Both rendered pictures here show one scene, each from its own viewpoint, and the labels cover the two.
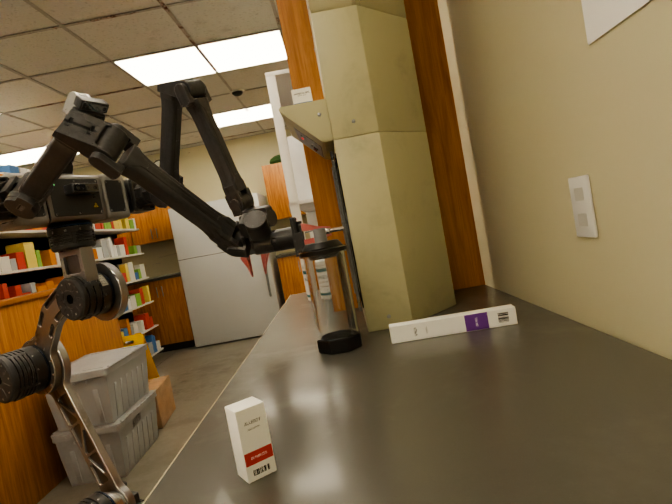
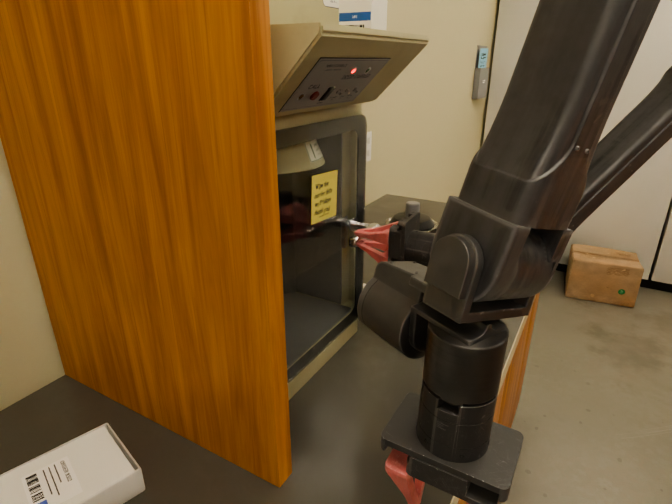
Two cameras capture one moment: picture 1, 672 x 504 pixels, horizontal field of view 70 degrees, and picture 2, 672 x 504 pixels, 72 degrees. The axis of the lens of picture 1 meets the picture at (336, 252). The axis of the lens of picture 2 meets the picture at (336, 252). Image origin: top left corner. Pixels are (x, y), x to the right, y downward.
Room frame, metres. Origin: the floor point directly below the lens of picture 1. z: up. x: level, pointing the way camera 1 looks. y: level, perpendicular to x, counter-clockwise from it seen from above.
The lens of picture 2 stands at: (1.93, 0.33, 1.47)
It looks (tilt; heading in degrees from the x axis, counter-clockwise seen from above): 23 degrees down; 209
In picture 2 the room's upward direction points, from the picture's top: straight up
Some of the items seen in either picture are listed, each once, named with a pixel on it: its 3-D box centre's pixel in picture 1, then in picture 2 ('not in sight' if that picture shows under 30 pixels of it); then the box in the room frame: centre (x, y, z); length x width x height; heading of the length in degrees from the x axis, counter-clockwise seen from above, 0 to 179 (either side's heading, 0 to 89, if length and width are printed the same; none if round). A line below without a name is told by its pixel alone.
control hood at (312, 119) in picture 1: (310, 136); (347, 71); (1.32, 0.01, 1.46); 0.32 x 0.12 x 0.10; 179
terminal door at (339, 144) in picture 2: (345, 231); (319, 247); (1.32, -0.04, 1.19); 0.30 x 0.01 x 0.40; 178
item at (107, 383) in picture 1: (102, 384); not in sight; (3.01, 1.60, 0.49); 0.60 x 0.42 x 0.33; 179
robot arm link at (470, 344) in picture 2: not in sight; (457, 349); (1.62, 0.27, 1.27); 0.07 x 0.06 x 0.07; 62
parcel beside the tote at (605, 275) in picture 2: not in sight; (601, 274); (-1.41, 0.52, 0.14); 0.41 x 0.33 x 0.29; 95
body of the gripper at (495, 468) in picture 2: not in sight; (454, 417); (1.62, 0.27, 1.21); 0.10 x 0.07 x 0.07; 89
